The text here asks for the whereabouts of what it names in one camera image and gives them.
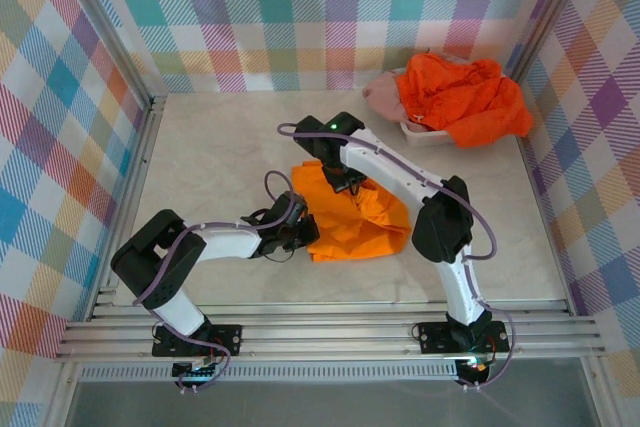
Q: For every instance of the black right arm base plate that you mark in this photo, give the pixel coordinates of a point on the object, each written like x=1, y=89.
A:
x=435, y=339

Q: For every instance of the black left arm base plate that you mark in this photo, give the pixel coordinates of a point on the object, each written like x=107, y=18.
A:
x=227, y=339

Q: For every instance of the green-lit circuit board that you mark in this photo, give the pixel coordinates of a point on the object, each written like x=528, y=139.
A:
x=197, y=372
x=477, y=367

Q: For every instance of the bright red-orange shorts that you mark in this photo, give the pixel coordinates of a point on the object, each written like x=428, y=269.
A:
x=465, y=92

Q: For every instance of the short aluminium frame post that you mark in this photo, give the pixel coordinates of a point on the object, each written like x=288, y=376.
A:
x=62, y=397
x=602, y=397

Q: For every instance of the pink shorts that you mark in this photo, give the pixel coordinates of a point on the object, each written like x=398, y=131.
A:
x=385, y=97

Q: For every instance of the wide aluminium frame rail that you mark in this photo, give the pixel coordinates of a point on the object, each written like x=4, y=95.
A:
x=325, y=332

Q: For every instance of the white plastic basket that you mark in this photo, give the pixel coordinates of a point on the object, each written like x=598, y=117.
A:
x=425, y=139

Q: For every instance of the light orange shorts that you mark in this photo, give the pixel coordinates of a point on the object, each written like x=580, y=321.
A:
x=360, y=232

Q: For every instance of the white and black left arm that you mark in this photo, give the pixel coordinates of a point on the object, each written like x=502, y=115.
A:
x=175, y=307

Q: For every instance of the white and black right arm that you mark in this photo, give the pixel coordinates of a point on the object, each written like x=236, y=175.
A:
x=442, y=227

